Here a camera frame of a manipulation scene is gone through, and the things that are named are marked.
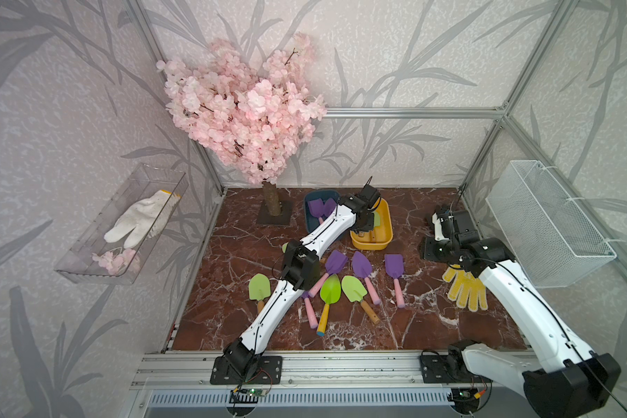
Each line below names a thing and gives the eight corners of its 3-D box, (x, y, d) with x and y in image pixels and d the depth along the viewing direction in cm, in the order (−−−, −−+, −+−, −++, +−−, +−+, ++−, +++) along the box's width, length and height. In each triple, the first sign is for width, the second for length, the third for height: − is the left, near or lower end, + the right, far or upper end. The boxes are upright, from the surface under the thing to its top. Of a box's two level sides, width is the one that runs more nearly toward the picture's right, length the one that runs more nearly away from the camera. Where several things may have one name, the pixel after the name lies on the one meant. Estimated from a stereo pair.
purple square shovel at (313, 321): (311, 329, 82) (311, 327, 81) (301, 295, 90) (300, 292, 88) (319, 326, 83) (318, 324, 81) (308, 292, 90) (308, 290, 88)
